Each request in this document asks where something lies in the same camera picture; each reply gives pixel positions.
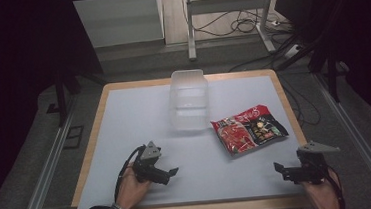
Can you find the white power strip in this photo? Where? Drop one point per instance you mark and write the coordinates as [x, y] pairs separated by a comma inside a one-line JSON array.
[[293, 51]]

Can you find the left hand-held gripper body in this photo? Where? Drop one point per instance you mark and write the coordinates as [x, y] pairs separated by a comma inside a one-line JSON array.
[[146, 161]]

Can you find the white metal stand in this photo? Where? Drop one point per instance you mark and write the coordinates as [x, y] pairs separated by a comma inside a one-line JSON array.
[[228, 17]]

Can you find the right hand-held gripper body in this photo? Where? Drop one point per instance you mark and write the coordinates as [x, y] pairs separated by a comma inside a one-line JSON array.
[[310, 163]]

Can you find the red and black snack packet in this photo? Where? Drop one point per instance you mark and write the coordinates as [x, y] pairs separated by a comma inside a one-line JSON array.
[[249, 129]]

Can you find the black floor plate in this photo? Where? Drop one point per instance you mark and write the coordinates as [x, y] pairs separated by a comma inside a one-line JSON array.
[[73, 136]]

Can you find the person's right hand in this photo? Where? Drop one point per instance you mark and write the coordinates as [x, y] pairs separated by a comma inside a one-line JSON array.
[[323, 197]]

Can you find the black stand leg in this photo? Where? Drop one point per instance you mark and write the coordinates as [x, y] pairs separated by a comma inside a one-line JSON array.
[[61, 97], [329, 69]]

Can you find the aluminium floor rail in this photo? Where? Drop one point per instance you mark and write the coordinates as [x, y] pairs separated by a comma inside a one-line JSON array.
[[43, 176], [360, 137]]

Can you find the clear plastic container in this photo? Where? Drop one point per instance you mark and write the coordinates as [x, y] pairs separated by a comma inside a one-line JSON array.
[[189, 100]]

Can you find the person's left hand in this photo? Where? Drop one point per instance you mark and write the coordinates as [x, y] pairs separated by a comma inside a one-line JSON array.
[[130, 189]]

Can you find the grey cabinet panel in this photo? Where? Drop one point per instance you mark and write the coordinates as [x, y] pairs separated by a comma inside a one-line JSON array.
[[119, 21]]

